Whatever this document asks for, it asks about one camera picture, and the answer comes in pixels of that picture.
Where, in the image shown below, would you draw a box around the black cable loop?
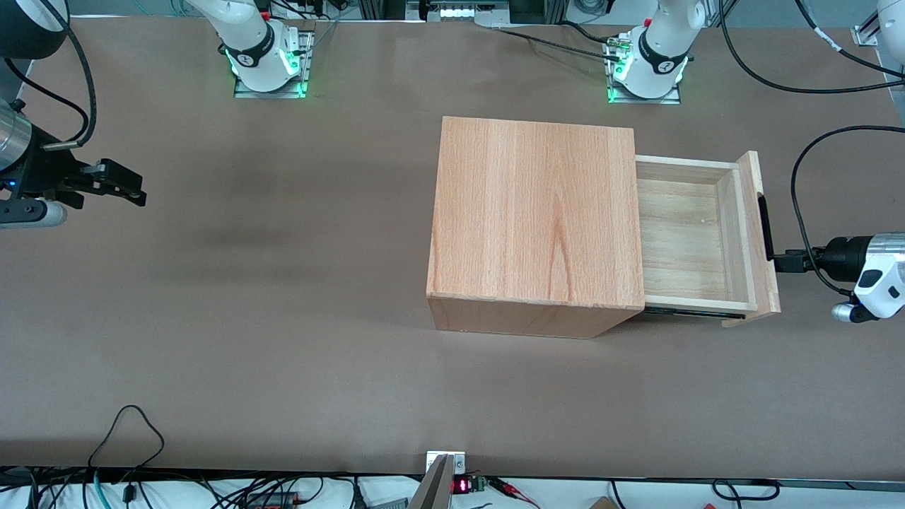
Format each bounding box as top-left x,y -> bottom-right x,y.
711,479 -> 781,503

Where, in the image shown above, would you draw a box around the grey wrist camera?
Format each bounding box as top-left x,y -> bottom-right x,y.
831,303 -> 877,324
0,200 -> 69,229

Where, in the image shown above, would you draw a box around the long black arm cable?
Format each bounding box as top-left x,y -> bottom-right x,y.
720,0 -> 905,94

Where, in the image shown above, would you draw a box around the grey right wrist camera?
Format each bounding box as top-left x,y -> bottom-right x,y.
0,200 -> 69,229

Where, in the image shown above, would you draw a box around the black equipment with white lights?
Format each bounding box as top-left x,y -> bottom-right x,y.
407,0 -> 510,22

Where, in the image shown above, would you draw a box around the thin black looped cable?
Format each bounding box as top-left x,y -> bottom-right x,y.
88,404 -> 165,488

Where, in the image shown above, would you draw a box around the grey camera mount bar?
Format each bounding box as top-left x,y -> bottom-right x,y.
408,454 -> 455,509

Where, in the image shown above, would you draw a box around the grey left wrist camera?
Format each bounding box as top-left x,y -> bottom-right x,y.
831,303 -> 877,324

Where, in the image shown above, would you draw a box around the light wooden drawer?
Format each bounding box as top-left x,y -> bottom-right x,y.
634,150 -> 783,329

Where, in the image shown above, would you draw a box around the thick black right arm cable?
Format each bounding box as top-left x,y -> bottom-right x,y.
39,0 -> 98,151

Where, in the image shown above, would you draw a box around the small metal bracket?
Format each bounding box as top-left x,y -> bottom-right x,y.
426,450 -> 467,476

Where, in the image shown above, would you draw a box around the short black base cable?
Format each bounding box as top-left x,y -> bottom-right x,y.
562,20 -> 626,47

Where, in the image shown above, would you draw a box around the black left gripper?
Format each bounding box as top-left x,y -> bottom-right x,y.
772,236 -> 872,284

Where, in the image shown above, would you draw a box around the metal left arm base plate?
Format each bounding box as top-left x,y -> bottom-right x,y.
607,39 -> 682,105

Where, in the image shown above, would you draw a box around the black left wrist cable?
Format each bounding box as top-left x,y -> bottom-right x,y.
790,126 -> 905,296

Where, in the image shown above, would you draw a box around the orange and black device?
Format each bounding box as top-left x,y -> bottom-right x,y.
244,490 -> 306,509

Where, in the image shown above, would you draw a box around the aluminium frame corner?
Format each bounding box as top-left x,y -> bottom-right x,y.
852,21 -> 888,47

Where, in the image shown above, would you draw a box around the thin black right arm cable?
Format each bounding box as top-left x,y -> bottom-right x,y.
6,58 -> 89,142

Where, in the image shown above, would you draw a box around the black cable with white tag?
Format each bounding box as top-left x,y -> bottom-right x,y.
795,0 -> 905,77

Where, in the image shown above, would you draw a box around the light wooden drawer cabinet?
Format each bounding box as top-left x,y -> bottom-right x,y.
426,116 -> 646,340

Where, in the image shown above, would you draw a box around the red and black clip wires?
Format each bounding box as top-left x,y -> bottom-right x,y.
488,477 -> 542,509

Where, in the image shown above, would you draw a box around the long black base cable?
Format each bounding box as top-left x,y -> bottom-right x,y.
491,27 -> 623,63

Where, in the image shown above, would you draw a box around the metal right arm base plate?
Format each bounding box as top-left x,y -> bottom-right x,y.
233,30 -> 316,99

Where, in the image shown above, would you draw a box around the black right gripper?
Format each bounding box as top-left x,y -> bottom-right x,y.
0,144 -> 148,210

